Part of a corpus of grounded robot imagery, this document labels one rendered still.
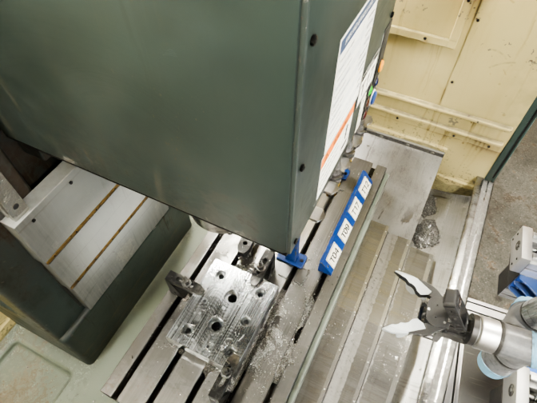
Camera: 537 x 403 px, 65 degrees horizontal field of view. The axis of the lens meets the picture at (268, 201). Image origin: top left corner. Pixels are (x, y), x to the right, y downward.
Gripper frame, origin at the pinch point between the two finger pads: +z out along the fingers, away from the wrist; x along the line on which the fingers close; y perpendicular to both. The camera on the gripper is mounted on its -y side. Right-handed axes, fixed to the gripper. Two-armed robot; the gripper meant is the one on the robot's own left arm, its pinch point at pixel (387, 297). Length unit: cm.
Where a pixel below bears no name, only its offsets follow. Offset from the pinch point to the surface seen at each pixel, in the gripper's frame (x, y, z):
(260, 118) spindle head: -14, -59, 25
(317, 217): 21.5, 8.4, 22.7
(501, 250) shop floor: 120, 130, -73
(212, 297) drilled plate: -3, 31, 47
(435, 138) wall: 97, 37, -9
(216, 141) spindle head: -13, -52, 32
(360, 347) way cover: 7, 55, -1
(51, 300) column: -23, 25, 89
